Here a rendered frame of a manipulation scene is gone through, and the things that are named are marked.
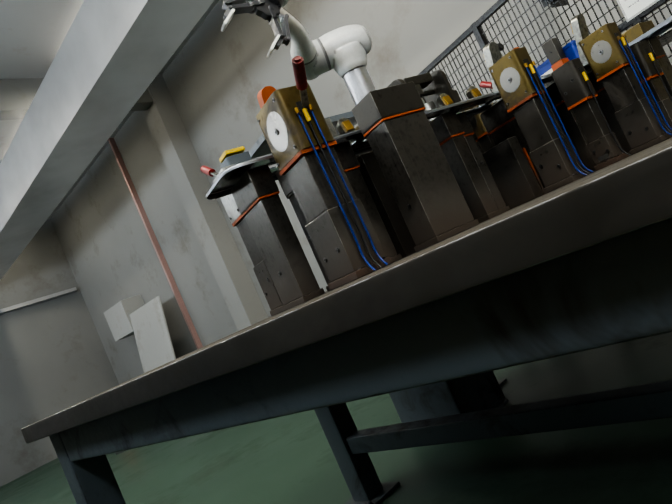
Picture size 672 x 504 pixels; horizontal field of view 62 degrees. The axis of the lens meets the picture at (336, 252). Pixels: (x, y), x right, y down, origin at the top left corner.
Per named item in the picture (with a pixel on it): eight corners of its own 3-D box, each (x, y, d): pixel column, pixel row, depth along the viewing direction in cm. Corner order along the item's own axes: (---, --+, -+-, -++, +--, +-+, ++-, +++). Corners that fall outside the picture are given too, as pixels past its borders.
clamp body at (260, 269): (284, 312, 126) (221, 168, 128) (267, 320, 136) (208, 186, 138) (311, 300, 130) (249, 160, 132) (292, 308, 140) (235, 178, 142)
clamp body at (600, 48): (672, 138, 142) (613, 17, 144) (631, 157, 152) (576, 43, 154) (685, 133, 145) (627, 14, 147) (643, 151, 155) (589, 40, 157)
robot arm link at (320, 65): (283, 44, 215) (315, 29, 215) (290, 66, 232) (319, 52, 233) (297, 72, 213) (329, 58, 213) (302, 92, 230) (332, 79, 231)
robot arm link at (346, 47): (390, 215, 235) (437, 193, 235) (395, 215, 219) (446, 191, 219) (314, 46, 230) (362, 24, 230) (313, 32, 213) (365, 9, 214)
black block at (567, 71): (629, 158, 139) (578, 53, 141) (596, 172, 148) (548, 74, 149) (640, 153, 142) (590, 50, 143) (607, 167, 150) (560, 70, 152)
